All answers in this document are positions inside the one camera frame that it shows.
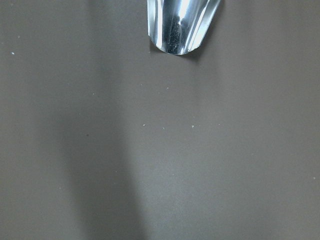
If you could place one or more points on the metal scoop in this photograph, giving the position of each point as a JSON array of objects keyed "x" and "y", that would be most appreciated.
[{"x": 178, "y": 27}]

